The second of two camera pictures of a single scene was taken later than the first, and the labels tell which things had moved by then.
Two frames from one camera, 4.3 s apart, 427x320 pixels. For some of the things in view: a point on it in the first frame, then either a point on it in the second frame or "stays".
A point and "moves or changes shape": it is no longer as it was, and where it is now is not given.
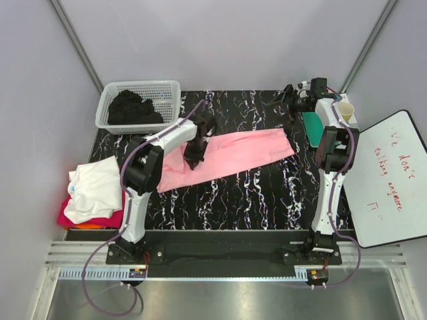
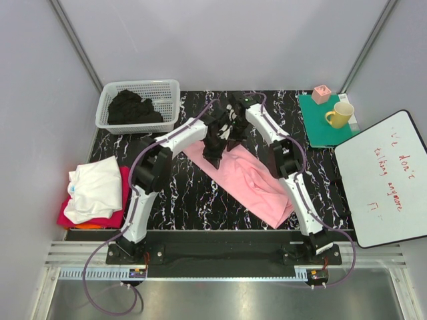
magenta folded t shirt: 116,220 stays
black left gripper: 193,159 → 214,158
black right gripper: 291,95 → 233,140
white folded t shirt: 95,191 stays
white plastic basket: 165,96 stays
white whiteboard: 386,183 stays
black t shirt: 127,107 stays
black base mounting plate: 224,254 stays
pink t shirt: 223,153 moves or changes shape
